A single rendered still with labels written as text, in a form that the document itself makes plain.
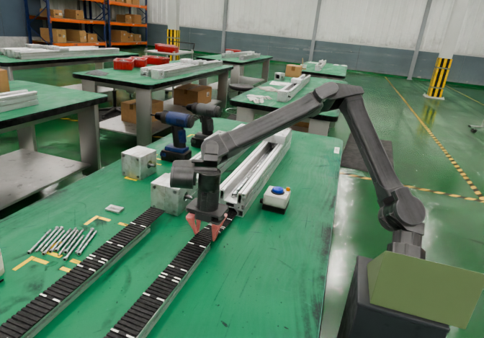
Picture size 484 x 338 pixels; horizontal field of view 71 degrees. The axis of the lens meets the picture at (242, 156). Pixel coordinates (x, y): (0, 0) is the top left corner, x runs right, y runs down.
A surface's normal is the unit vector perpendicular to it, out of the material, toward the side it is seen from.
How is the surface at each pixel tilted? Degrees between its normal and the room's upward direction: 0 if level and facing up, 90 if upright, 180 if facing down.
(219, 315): 0
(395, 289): 90
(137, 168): 90
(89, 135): 90
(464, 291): 90
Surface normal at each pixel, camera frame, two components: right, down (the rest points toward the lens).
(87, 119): -0.29, 0.31
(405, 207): 0.09, -0.37
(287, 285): 0.09, -0.93
